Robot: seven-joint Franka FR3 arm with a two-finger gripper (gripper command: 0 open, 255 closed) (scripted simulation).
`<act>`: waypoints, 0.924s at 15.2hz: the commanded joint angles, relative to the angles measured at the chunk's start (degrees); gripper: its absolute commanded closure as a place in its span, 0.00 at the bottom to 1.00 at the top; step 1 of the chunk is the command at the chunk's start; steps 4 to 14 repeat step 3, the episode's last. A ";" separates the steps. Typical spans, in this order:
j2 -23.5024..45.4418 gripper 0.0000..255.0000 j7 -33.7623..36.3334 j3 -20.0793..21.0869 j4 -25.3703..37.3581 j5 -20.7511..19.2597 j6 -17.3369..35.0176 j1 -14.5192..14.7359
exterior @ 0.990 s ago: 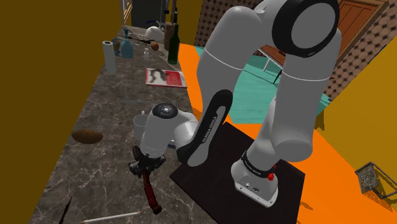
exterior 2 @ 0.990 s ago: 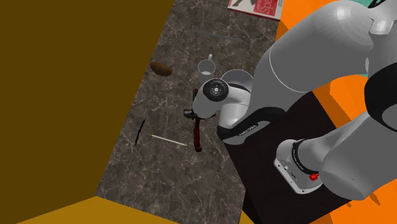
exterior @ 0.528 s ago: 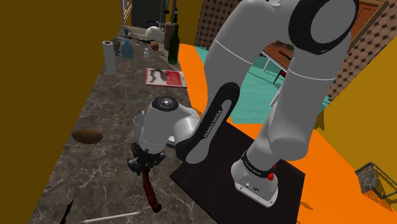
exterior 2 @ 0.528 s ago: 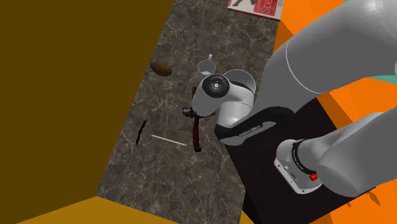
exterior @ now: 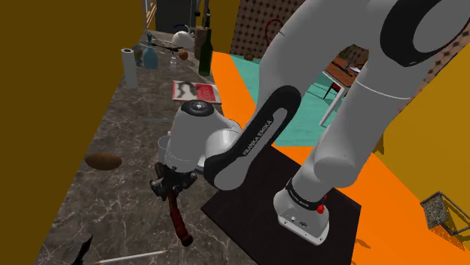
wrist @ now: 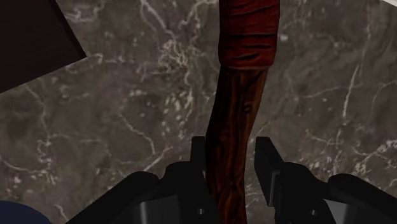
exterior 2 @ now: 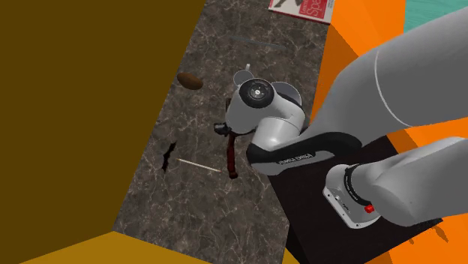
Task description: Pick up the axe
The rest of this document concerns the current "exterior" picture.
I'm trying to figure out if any white pencil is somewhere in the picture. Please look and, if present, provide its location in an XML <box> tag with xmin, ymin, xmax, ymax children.
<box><xmin>93</xmin><ymin>249</ymin><xmax>170</xmax><ymax>265</ymax></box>

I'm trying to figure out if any blue glass bottle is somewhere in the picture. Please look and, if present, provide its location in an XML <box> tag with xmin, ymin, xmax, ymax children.
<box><xmin>142</xmin><ymin>33</ymin><xmax>160</xmax><ymax>70</ymax></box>

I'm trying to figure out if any brown potato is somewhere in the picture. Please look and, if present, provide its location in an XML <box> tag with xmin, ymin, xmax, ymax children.
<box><xmin>84</xmin><ymin>153</ymin><xmax>124</xmax><ymax>172</ymax></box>

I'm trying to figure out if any teal rug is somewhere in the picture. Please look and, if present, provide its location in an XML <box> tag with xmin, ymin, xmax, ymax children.
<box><xmin>229</xmin><ymin>53</ymin><xmax>348</xmax><ymax>148</ymax></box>

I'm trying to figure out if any black thin utensil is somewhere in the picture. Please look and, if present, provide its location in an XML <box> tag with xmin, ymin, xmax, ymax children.
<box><xmin>151</xmin><ymin>42</ymin><xmax>183</xmax><ymax>55</ymax></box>

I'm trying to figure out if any brown wooden block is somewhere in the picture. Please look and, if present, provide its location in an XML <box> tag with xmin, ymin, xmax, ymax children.
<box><xmin>194</xmin><ymin>25</ymin><xmax>209</xmax><ymax>60</ymax></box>

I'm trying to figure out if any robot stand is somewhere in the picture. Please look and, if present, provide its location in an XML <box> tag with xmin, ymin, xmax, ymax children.
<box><xmin>200</xmin><ymin>144</ymin><xmax>363</xmax><ymax>265</ymax></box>

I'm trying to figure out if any white kettle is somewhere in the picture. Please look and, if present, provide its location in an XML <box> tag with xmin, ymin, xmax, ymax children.
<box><xmin>171</xmin><ymin>24</ymin><xmax>196</xmax><ymax>50</ymax></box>

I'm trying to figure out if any black jagged object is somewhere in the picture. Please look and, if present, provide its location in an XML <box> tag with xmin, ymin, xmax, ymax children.
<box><xmin>71</xmin><ymin>234</ymin><xmax>94</xmax><ymax>265</ymax></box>

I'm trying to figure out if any dark red handled tool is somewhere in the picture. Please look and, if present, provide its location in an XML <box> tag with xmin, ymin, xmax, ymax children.
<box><xmin>166</xmin><ymin>187</ymin><xmax>194</xmax><ymax>248</ymax></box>

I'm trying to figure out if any wooden table with white legs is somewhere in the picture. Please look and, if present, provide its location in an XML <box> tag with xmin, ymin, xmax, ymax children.
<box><xmin>318</xmin><ymin>45</ymin><xmax>369</xmax><ymax>128</ymax></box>

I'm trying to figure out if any red and white book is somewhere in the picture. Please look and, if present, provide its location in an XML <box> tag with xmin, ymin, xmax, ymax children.
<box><xmin>172</xmin><ymin>80</ymin><xmax>223</xmax><ymax>105</ymax></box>

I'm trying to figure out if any white paper towel roll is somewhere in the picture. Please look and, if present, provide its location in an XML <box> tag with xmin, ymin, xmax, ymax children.
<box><xmin>121</xmin><ymin>47</ymin><xmax>139</xmax><ymax>90</ymax></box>

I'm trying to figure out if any dark green wine bottle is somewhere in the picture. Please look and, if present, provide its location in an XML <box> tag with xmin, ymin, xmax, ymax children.
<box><xmin>198</xmin><ymin>28</ymin><xmax>214</xmax><ymax>78</ymax></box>

